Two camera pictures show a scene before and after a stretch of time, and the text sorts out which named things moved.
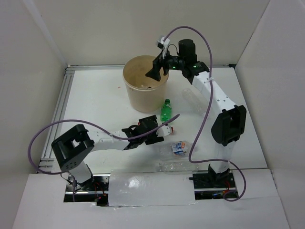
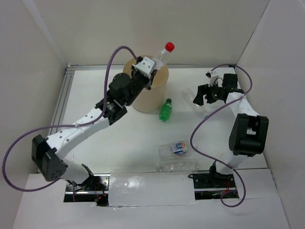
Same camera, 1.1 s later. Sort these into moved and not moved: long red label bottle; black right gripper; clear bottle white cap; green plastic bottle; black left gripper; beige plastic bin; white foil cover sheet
Moved: black left gripper; black right gripper; long red label bottle
Not moved: clear bottle white cap; beige plastic bin; green plastic bottle; white foil cover sheet
